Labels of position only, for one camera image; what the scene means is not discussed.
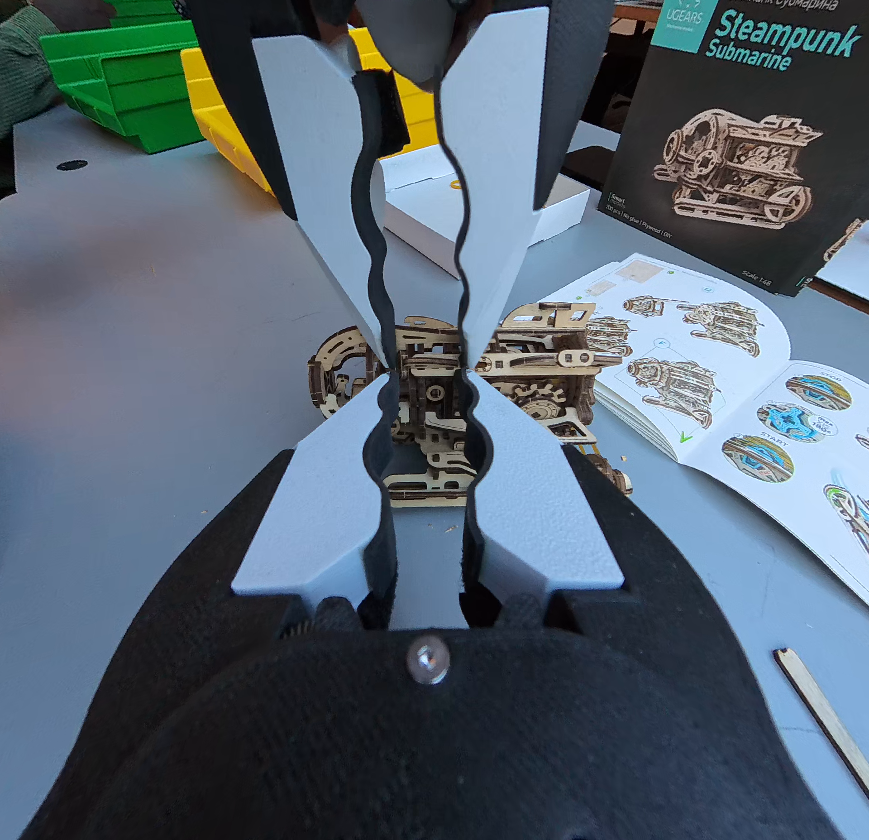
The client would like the open instruction booklet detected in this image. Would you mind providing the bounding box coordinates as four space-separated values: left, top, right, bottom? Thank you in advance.
535 252 869 607

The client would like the yellow plastic bin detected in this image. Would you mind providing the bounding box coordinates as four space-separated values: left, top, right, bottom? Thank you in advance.
180 27 444 197

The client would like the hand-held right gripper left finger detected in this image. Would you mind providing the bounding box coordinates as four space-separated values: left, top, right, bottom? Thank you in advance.
231 371 403 629

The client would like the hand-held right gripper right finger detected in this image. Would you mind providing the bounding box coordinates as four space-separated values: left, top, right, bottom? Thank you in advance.
462 371 625 627

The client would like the wooden submarine model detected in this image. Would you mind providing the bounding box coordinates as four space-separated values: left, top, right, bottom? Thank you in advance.
307 301 634 509

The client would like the green plastic bin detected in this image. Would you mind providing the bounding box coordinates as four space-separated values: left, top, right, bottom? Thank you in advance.
39 21 206 155
102 0 183 30

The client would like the white cardboard tray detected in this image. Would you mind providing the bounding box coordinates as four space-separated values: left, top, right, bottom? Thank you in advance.
379 144 592 282

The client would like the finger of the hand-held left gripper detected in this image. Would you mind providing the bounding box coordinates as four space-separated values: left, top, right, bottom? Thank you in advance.
250 34 411 370
436 5 551 369

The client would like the black model kit box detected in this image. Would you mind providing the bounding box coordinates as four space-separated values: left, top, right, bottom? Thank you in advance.
597 0 869 298

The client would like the flat wooden stick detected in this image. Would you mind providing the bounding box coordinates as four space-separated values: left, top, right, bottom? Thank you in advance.
773 646 869 798

